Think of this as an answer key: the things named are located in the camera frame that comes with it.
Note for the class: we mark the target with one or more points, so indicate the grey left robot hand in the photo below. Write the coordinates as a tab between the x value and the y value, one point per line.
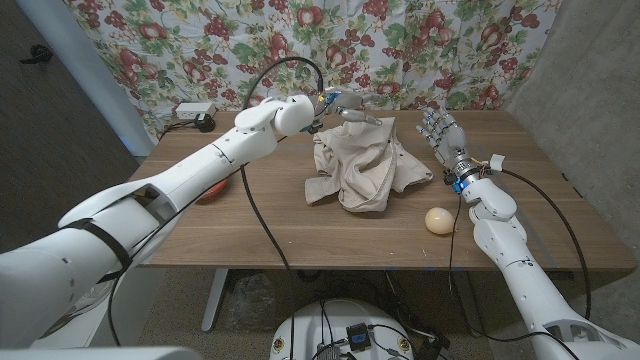
345	102

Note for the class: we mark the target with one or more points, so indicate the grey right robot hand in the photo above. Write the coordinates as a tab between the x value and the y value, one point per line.
450	142

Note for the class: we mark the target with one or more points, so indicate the beige jacket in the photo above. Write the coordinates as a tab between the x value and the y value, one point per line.
360	167

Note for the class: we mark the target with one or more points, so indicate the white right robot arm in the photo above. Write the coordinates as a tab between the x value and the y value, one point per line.
510	250

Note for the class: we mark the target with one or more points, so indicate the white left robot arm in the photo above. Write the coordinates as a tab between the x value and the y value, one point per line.
200	170

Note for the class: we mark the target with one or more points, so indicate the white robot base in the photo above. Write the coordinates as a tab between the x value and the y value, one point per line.
305	330

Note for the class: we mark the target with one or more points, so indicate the cream egg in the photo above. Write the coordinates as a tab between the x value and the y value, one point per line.
439	221

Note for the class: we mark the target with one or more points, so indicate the red bowl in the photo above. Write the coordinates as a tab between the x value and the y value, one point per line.
217	191

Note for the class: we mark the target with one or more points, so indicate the floral fruit print backdrop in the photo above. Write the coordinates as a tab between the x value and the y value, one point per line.
400	55

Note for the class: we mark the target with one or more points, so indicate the black power plug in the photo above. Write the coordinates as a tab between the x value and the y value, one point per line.
206	124

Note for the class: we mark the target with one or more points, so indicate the white power strip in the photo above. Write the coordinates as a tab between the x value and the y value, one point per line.
194	110

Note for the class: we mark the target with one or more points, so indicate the black box with blue label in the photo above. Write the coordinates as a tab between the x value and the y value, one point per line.
358	337

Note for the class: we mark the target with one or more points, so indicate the clear plastic bag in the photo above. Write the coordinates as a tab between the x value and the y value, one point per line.
252	300

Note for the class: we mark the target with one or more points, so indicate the white table leg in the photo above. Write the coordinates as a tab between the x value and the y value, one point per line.
215	300

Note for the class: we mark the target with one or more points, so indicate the pale grey column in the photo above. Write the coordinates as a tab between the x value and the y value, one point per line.
95	75

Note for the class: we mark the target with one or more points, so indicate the white robot torso edge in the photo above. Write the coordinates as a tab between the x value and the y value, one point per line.
100	354

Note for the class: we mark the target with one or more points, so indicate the black wall hook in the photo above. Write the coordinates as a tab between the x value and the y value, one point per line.
37	52

